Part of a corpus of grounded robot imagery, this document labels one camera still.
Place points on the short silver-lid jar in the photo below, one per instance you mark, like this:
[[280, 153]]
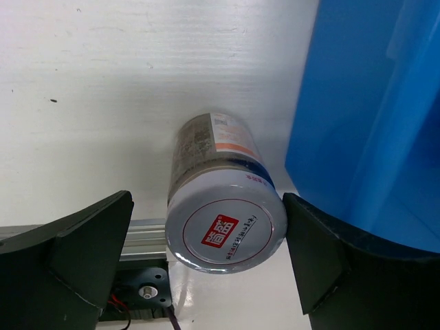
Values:
[[224, 214]]

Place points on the front aluminium rail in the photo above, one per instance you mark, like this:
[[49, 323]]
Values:
[[144, 237]]

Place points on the blue three-compartment plastic bin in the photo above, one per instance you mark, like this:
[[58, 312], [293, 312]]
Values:
[[364, 146]]

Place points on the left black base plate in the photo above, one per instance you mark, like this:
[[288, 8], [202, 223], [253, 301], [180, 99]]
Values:
[[140, 291]]

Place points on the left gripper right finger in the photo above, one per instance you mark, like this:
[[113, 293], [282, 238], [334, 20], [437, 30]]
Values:
[[348, 278]]

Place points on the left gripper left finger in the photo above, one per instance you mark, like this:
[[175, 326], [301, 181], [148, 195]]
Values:
[[59, 275]]

